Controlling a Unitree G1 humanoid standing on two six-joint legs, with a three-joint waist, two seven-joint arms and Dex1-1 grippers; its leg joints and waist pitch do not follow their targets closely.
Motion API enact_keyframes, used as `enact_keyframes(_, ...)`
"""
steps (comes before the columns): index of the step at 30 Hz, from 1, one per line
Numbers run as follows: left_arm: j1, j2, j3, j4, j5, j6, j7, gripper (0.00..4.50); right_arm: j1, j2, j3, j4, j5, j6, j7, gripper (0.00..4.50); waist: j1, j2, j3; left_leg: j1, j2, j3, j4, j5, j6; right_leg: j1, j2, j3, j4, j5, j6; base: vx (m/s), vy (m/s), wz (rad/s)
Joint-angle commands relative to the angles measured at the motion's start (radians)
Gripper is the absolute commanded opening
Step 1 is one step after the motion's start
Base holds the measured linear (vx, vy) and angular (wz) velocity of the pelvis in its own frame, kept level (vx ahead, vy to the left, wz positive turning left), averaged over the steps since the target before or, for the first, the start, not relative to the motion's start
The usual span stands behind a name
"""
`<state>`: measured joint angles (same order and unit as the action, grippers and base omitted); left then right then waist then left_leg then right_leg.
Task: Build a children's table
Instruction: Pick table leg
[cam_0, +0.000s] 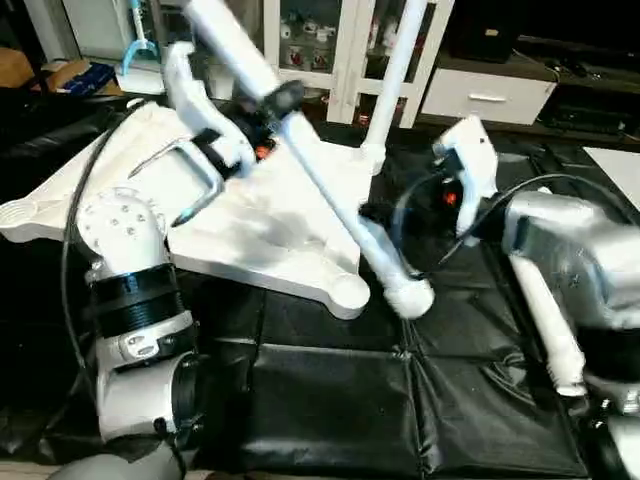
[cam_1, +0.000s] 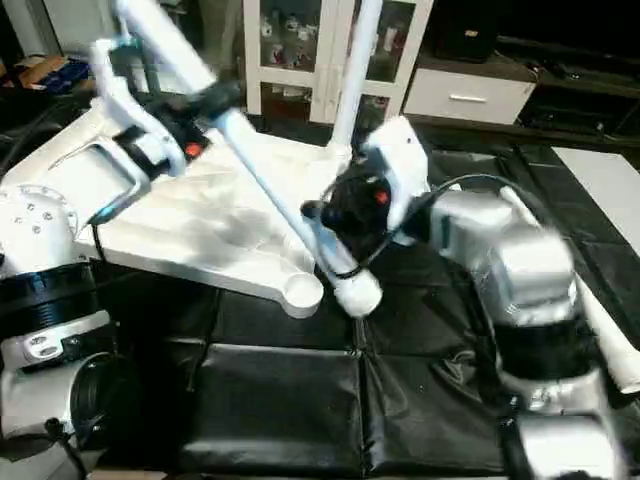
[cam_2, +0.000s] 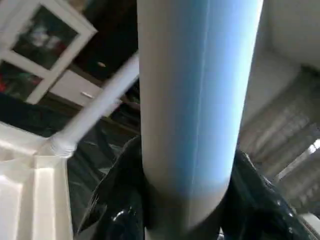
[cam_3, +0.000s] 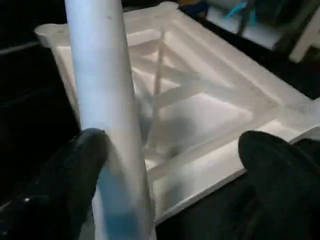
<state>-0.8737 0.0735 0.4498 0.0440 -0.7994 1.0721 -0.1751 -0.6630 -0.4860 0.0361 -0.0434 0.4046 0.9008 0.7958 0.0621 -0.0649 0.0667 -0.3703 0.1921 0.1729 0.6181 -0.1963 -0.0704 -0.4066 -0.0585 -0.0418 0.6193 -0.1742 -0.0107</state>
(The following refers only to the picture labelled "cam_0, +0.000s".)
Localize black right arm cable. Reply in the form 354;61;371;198
388;170;601;281

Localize light blue plastic object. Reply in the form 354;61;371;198
121;0;161;77

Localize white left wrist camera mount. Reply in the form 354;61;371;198
162;41;257;179

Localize white drawer unit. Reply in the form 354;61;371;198
420;68;559;127

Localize brown cardboard box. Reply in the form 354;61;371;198
44;58;117;97

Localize white plastic table top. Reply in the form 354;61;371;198
0;100;389;321

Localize dark low media cabinet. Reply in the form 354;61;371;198
548;38;640;138

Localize black work mat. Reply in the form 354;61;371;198
0;90;640;476

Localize white glass door cabinet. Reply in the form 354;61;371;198
262;0;457;127

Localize white plastic table leg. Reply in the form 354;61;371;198
360;0;432;174
508;250;588;397
185;0;435;320

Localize white flat board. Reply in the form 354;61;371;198
585;145;640;213

